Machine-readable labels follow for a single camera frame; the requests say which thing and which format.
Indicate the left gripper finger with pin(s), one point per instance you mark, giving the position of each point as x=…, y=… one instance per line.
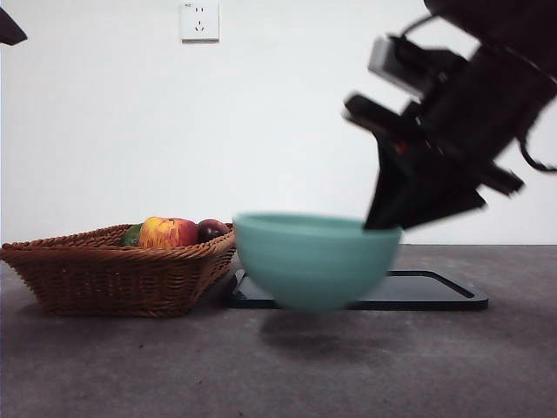
x=8, y=30

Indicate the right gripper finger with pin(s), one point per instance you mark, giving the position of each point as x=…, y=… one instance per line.
x=389, y=191
x=444, y=200

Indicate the teal ribbed bowl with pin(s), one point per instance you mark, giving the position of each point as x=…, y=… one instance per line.
x=313, y=265

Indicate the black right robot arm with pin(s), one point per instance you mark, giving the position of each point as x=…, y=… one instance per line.
x=513, y=26

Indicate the dark rectangular tray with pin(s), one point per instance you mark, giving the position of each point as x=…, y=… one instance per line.
x=418, y=292

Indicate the dark red plum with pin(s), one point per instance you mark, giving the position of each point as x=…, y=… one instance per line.
x=211, y=231

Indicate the red yellow apple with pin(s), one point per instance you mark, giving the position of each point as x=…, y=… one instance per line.
x=172, y=233

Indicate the green mango fruit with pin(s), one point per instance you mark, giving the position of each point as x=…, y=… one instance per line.
x=130, y=237

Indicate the brown wicker basket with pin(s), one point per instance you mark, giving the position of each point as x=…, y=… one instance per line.
x=113, y=283

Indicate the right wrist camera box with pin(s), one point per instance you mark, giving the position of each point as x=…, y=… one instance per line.
x=391, y=65

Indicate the white wall socket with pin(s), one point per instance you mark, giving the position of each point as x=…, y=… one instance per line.
x=200, y=22

